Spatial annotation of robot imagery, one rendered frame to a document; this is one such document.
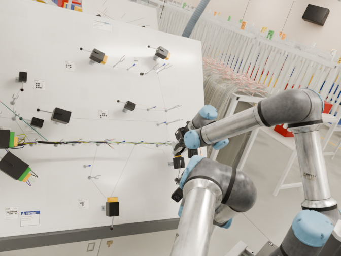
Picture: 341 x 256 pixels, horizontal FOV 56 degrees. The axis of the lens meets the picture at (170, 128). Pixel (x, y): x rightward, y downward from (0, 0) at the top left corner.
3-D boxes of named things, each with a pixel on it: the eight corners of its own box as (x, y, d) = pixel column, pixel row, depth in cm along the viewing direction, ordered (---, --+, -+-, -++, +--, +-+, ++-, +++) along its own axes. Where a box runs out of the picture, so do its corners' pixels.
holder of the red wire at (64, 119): (35, 107, 137) (39, 101, 128) (65, 116, 144) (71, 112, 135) (32, 118, 136) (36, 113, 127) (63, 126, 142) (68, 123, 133)
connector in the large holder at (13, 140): (8, 132, 122) (9, 131, 119) (17, 133, 124) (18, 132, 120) (7, 148, 121) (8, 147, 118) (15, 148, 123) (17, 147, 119)
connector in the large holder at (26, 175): (26, 166, 124) (28, 166, 120) (33, 171, 125) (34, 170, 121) (16, 179, 121) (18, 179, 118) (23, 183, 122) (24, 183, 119)
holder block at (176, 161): (173, 168, 163) (178, 168, 160) (172, 158, 164) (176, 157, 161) (180, 167, 166) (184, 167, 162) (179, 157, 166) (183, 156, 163)
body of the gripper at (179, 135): (185, 133, 163) (197, 120, 154) (191, 148, 159) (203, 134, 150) (173, 134, 159) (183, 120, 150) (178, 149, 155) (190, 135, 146)
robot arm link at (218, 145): (206, 153, 135) (194, 132, 138) (222, 150, 143) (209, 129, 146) (218, 143, 130) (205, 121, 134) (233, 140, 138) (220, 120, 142)
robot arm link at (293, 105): (302, 118, 95) (185, 156, 128) (315, 116, 103) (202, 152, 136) (289, 82, 97) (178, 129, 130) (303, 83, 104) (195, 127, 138)
